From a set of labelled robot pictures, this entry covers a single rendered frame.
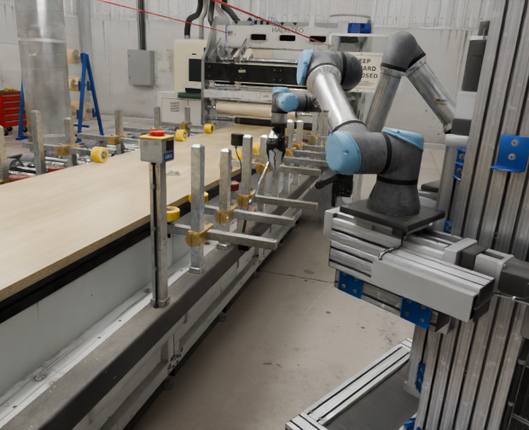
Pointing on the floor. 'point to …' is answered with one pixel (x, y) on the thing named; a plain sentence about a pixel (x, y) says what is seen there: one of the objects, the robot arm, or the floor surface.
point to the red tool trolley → (1, 110)
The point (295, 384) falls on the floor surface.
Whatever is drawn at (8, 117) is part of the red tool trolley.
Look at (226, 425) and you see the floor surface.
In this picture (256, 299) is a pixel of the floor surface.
